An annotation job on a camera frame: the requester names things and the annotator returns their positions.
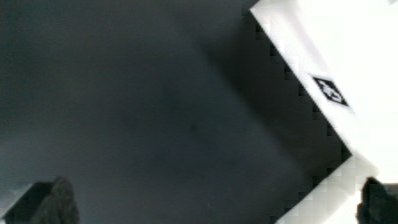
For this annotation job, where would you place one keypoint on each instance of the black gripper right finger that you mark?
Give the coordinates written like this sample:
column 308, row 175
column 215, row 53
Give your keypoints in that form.
column 377, row 208

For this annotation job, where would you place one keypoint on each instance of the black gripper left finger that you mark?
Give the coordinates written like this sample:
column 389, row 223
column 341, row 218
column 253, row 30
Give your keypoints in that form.
column 39, row 203

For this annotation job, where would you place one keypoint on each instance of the white cabinet body box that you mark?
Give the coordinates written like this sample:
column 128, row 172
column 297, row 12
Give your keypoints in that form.
column 336, row 38

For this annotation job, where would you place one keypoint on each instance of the white L-shaped fence frame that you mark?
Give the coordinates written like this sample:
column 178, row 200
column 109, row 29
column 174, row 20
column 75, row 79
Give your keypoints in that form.
column 327, row 207

